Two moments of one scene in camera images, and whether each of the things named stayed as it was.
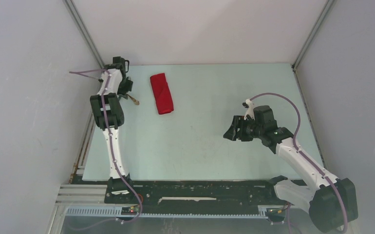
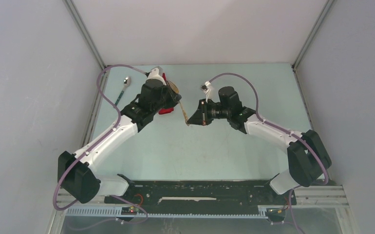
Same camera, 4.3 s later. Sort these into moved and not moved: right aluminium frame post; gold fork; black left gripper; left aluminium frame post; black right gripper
Moved: gold fork; black left gripper; black right gripper
Not moved: left aluminium frame post; right aluminium frame post
